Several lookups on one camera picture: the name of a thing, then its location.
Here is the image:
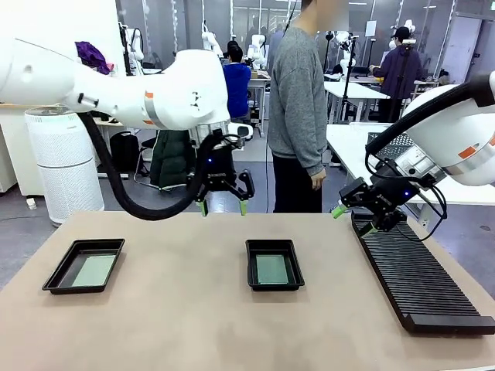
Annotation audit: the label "grey mesh basket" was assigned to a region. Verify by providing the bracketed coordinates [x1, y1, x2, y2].
[367, 132, 418, 159]

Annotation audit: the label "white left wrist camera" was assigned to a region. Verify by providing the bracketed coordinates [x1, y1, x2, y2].
[227, 121, 255, 141]

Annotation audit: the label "person in blue hoodie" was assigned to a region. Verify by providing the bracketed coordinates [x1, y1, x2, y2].
[222, 40, 252, 121]

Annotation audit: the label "dark green striped jacket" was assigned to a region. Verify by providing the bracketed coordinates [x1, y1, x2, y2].
[149, 129, 198, 190]

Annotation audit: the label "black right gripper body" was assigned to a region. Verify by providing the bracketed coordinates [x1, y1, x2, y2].
[368, 177, 422, 223]

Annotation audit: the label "white background table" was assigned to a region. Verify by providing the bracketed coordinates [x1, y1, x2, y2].
[324, 80, 390, 100]

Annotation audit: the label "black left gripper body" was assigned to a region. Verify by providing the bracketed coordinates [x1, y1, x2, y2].
[196, 146, 237, 194]

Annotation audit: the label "black backpack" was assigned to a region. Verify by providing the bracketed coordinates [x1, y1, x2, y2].
[109, 131, 141, 174]

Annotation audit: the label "green circuit board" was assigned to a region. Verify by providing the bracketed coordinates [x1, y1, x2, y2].
[71, 254, 118, 288]

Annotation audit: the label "purple cloth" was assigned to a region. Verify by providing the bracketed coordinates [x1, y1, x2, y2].
[74, 41, 112, 76]

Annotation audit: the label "white work table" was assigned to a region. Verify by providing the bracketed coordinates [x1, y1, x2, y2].
[326, 122, 495, 227]

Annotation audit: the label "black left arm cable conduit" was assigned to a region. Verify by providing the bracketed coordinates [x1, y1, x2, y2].
[77, 111, 224, 222]

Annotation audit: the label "black plastic ESD tray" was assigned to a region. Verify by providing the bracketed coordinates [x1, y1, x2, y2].
[244, 238, 306, 292]
[41, 237, 127, 295]

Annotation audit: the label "small wooden side table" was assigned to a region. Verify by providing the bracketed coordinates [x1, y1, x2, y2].
[92, 117, 132, 181]

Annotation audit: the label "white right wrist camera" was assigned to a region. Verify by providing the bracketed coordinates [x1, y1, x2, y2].
[397, 148, 440, 179]

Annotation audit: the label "person in dark jacket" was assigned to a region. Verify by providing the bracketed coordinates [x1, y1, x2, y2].
[369, 26, 423, 124]

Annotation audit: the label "metal frame chair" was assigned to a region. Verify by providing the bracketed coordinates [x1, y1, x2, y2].
[133, 137, 163, 192]

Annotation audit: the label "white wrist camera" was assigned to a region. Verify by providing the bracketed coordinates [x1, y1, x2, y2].
[397, 148, 440, 179]
[227, 121, 255, 141]

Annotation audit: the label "white air purifier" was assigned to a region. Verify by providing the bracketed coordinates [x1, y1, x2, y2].
[24, 107, 106, 227]

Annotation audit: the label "person in grey sweater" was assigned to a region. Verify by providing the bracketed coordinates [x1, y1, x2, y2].
[268, 0, 351, 214]

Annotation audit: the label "person's right forearm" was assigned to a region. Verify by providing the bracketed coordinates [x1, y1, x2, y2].
[303, 127, 329, 175]

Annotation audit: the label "black slotted board rack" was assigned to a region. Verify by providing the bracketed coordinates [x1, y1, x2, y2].
[350, 209, 495, 335]

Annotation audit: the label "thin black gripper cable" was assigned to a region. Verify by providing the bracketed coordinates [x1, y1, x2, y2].
[419, 185, 449, 243]

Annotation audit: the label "person's right hand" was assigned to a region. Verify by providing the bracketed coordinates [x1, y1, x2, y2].
[310, 169, 328, 191]

